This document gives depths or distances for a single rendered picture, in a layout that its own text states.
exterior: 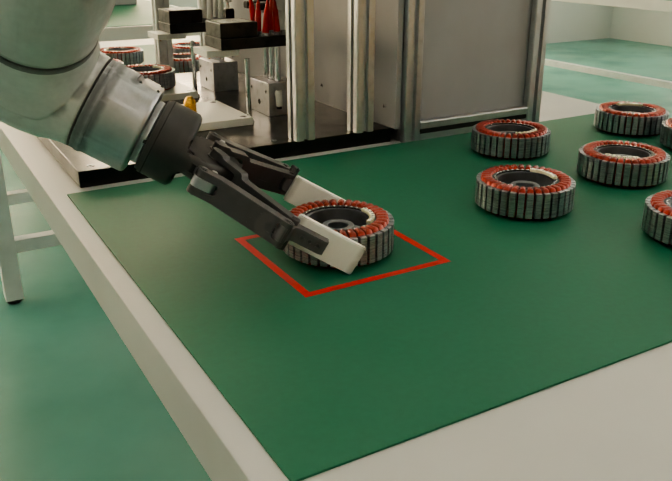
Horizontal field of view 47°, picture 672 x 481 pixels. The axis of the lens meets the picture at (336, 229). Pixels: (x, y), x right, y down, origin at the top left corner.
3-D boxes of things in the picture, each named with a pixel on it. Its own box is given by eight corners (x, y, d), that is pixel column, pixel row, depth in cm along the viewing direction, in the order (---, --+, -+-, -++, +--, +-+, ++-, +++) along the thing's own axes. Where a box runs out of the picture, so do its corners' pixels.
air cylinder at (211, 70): (214, 92, 144) (212, 62, 142) (199, 85, 150) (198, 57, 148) (238, 89, 147) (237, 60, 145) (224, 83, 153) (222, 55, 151)
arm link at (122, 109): (121, 51, 73) (178, 82, 75) (82, 132, 76) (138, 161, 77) (101, 67, 65) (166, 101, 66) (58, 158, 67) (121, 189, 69)
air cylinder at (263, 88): (269, 116, 125) (267, 82, 123) (250, 108, 131) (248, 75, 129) (296, 113, 127) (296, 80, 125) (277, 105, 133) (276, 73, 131)
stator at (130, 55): (144, 59, 194) (142, 44, 193) (144, 66, 184) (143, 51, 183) (98, 61, 192) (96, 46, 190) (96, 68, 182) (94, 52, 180)
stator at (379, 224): (284, 274, 72) (283, 237, 70) (280, 231, 82) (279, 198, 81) (402, 269, 73) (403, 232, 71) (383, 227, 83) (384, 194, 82)
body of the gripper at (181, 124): (159, 107, 67) (254, 157, 69) (171, 88, 75) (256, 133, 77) (123, 179, 69) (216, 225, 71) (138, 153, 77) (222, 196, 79)
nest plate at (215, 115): (159, 136, 113) (159, 128, 112) (131, 116, 125) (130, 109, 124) (253, 124, 119) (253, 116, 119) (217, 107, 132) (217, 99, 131)
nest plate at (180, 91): (116, 106, 132) (115, 99, 132) (94, 92, 144) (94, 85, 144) (198, 97, 139) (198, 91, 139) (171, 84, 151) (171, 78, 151)
